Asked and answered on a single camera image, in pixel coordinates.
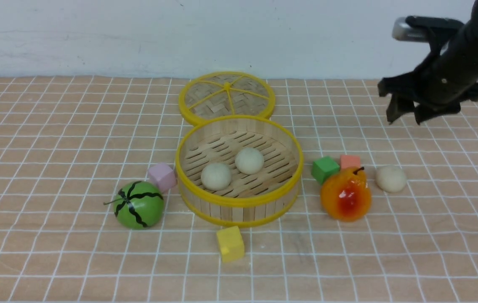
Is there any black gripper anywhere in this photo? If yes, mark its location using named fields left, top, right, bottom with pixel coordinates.
left=377, top=0, right=478, bottom=125

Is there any white bun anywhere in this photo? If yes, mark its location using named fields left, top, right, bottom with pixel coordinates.
left=201, top=162, right=232, bottom=191
left=375, top=165, right=408, bottom=192
left=235, top=147, right=265, bottom=175

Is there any yellow bamboo steamer tray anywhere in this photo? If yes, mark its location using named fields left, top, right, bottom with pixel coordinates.
left=175, top=115, right=304, bottom=228

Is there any yellow bamboo steamer lid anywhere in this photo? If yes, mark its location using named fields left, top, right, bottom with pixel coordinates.
left=178, top=71, right=276, bottom=126

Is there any orange foam cube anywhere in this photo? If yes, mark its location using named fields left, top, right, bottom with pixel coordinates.
left=340, top=154, right=361, bottom=170

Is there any green foam cube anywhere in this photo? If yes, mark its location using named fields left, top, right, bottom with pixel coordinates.
left=311, top=157, right=340, bottom=185

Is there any orange toy pear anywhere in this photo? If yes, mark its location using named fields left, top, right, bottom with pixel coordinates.
left=320, top=167, right=372, bottom=222

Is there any yellow foam cube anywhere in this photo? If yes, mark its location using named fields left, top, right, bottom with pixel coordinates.
left=216, top=226, right=245, bottom=263

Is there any pink foam cube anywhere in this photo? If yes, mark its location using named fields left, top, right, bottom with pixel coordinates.
left=147, top=163, right=178, bottom=192

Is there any green toy watermelon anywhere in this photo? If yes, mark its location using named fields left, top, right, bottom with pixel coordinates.
left=103, top=181, right=165, bottom=229

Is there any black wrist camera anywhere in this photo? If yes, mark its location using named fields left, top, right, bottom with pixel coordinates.
left=392, top=16, right=464, bottom=53

